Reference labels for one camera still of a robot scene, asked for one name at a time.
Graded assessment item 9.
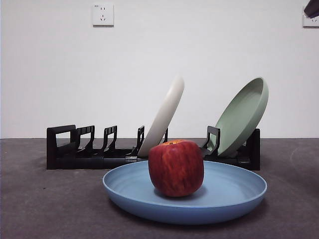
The red apple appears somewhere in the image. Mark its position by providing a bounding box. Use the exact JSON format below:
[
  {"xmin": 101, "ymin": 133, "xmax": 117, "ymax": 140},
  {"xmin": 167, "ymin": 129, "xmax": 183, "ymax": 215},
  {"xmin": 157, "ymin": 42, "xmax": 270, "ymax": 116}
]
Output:
[{"xmin": 148, "ymin": 139, "xmax": 204, "ymax": 198}]

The blue plate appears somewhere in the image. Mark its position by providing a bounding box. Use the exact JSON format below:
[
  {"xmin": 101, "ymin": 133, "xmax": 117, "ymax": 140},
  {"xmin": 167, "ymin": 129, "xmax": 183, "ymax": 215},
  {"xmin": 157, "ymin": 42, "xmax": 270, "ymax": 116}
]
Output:
[{"xmin": 102, "ymin": 160, "xmax": 268, "ymax": 226}]

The green plate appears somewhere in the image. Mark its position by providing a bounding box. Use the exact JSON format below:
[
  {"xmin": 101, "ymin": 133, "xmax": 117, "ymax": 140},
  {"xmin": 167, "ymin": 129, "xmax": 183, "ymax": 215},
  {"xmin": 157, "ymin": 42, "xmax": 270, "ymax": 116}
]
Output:
[{"xmin": 214, "ymin": 77, "xmax": 270, "ymax": 157}]

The white plate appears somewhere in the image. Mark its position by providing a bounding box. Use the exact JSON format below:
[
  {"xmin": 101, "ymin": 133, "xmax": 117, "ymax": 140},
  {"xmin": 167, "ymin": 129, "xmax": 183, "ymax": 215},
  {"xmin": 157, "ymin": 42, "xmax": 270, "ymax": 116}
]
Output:
[{"xmin": 138, "ymin": 74, "xmax": 185, "ymax": 156}]

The black plate rack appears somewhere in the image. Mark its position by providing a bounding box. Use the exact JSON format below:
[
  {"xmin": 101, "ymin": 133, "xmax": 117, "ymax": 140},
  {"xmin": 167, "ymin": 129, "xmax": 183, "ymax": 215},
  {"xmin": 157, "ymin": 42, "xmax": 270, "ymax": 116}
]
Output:
[{"xmin": 46, "ymin": 124, "xmax": 261, "ymax": 171}]

